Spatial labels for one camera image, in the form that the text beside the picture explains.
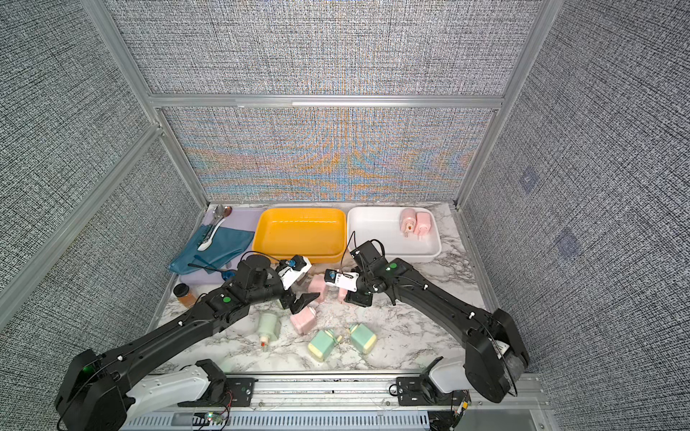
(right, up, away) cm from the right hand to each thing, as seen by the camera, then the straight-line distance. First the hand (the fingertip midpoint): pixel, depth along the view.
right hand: (350, 279), depth 82 cm
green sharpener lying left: (-24, -12, -3) cm, 27 cm away
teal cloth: (-59, +4, +19) cm, 62 cm away
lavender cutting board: (-45, +20, +31) cm, 58 cm away
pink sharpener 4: (-2, -3, -4) cm, 6 cm away
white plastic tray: (+8, +18, +33) cm, 39 cm away
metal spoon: (-52, +23, +32) cm, 65 cm away
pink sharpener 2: (+23, +19, +23) cm, 37 cm away
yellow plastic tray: (-13, +13, +29) cm, 34 cm away
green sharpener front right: (+3, -16, -5) cm, 17 cm away
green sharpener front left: (-8, -17, -6) cm, 20 cm away
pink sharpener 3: (-11, -3, +6) cm, 13 cm away
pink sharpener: (+29, +17, +22) cm, 40 cm away
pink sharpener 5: (-14, -12, -2) cm, 18 cm away
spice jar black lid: (-57, -5, +8) cm, 58 cm away
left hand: (-11, +1, -5) cm, 12 cm away
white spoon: (-56, +9, +22) cm, 61 cm away
